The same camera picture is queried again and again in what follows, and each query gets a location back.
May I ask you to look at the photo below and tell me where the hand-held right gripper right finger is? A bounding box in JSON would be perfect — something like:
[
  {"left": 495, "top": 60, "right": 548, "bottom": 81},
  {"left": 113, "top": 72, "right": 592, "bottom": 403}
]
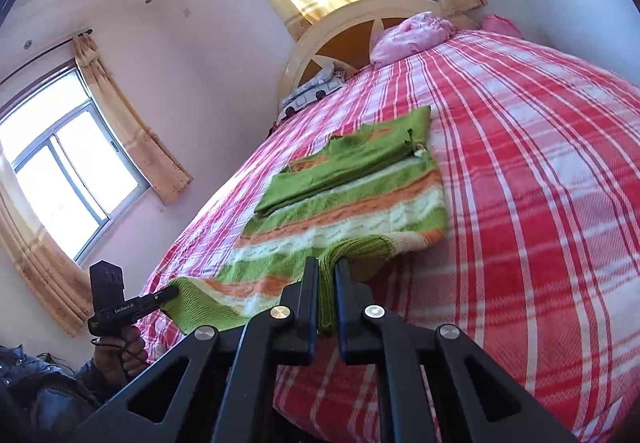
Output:
[{"left": 334, "top": 257, "right": 581, "bottom": 443}]

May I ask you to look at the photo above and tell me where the person's left hand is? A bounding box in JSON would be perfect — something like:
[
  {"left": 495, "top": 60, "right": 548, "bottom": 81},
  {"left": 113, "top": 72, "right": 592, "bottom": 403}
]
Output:
[{"left": 92, "top": 325, "right": 151, "bottom": 396}]

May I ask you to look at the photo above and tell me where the pink cloth bundle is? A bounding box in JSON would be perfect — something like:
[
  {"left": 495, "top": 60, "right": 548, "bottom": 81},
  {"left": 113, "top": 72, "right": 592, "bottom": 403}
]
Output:
[{"left": 481, "top": 14, "right": 524, "bottom": 40}]

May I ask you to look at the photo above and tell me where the bed with red plaid sheet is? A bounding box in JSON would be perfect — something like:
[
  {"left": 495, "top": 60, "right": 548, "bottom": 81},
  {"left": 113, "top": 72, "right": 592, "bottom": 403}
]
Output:
[{"left": 132, "top": 28, "right": 640, "bottom": 443}]

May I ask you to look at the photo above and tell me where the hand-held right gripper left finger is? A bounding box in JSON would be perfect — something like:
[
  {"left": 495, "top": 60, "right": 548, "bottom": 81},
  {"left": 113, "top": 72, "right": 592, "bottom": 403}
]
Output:
[{"left": 75, "top": 257, "right": 321, "bottom": 443}]

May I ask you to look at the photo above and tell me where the pink pillow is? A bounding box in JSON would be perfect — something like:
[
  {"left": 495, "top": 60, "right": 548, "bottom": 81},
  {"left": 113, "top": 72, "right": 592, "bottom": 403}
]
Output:
[{"left": 369, "top": 12, "right": 459, "bottom": 70}]

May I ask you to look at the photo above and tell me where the blue white patterned pillow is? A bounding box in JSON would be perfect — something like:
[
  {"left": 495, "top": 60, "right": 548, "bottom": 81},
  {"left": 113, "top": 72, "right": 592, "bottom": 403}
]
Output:
[{"left": 279, "top": 62, "right": 347, "bottom": 120}]

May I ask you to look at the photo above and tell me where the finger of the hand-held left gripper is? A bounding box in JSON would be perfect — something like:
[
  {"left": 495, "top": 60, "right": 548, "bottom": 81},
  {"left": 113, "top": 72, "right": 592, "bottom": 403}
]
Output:
[{"left": 141, "top": 286, "right": 180, "bottom": 313}]

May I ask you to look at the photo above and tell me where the black curtain rod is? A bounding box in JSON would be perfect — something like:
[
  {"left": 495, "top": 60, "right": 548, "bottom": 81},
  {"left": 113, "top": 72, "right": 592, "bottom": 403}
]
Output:
[{"left": 0, "top": 27, "right": 94, "bottom": 85}]

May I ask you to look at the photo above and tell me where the wide sliding window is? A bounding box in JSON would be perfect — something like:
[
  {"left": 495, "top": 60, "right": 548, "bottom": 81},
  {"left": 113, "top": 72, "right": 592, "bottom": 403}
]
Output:
[{"left": 0, "top": 63, "right": 152, "bottom": 265}]

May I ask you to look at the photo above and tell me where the black cable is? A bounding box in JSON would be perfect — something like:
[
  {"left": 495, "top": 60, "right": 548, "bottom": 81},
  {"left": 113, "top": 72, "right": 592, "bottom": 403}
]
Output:
[{"left": 91, "top": 336, "right": 147, "bottom": 360}]

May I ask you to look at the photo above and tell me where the cream wooden headboard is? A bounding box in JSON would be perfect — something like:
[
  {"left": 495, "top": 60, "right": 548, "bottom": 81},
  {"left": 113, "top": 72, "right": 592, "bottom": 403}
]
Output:
[{"left": 277, "top": 0, "right": 482, "bottom": 105}]

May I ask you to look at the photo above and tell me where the person's left forearm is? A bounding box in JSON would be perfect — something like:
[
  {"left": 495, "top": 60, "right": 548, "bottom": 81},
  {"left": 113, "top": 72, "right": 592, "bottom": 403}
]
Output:
[{"left": 0, "top": 344, "right": 126, "bottom": 443}]

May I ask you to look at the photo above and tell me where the green orange striped knit sweater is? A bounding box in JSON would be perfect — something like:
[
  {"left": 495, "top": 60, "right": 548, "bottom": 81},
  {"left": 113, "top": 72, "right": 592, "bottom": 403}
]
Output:
[{"left": 160, "top": 106, "right": 449, "bottom": 337}]

